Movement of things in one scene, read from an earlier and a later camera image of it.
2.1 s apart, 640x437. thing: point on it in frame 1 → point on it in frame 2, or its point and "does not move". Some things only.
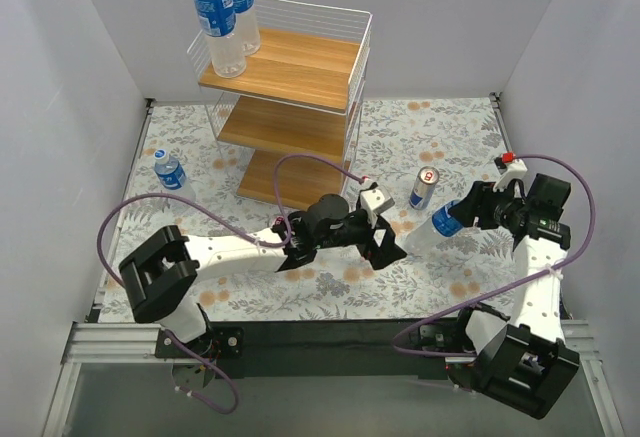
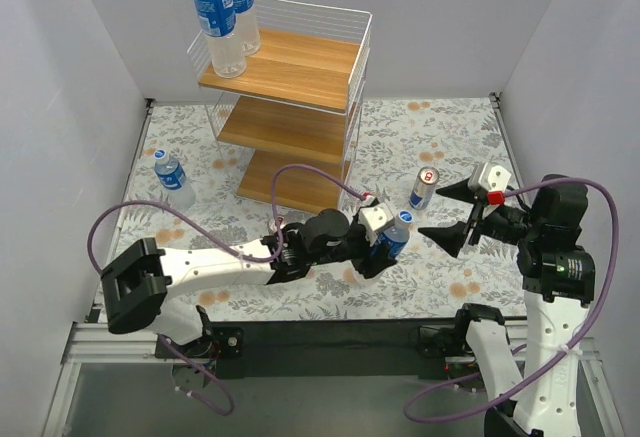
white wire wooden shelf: (289, 128) does not move
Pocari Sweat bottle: (442, 223) → (391, 241)
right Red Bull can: (423, 189) does not move
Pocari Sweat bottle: (215, 11) does not move
